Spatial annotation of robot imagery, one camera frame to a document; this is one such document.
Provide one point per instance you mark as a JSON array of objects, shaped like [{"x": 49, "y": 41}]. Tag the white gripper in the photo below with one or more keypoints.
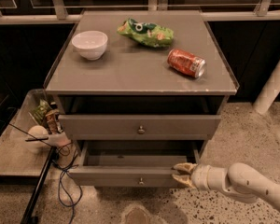
[{"x": 200, "y": 176}]

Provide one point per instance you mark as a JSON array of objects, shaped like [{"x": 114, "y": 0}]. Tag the grey drawer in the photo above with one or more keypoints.
[
  {"x": 138, "y": 164},
  {"x": 140, "y": 127}
]

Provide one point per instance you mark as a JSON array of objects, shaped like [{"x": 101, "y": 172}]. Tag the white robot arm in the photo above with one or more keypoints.
[{"x": 248, "y": 143}]

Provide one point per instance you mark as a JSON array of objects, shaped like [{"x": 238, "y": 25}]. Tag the grey drawer cabinet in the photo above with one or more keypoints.
[{"x": 130, "y": 79}]

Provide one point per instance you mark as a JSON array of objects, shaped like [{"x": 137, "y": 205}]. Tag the grey top drawer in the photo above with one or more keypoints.
[{"x": 140, "y": 127}]

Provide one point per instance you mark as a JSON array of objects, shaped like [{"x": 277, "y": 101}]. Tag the red soda can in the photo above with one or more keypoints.
[{"x": 186, "y": 63}]

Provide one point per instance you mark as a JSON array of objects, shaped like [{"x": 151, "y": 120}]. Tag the brown snack packet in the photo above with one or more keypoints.
[{"x": 53, "y": 122}]

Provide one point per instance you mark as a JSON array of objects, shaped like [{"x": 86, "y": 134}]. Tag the green chip bag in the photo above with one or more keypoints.
[{"x": 146, "y": 33}]

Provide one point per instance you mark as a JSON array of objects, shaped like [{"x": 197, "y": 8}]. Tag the white round ball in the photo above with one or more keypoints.
[{"x": 35, "y": 140}]

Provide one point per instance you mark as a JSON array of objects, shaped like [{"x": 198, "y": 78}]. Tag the green snack packet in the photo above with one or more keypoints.
[{"x": 39, "y": 112}]

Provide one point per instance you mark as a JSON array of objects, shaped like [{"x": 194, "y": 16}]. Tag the white ceramic bowl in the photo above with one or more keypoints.
[{"x": 90, "y": 45}]

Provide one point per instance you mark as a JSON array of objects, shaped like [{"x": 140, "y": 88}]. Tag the black metal stand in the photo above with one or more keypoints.
[{"x": 38, "y": 187}]

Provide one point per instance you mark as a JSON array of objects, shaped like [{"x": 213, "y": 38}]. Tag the clear plastic bin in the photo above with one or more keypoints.
[{"x": 19, "y": 157}]

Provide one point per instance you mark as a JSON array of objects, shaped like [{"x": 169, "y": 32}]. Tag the metal window railing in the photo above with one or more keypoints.
[{"x": 70, "y": 11}]

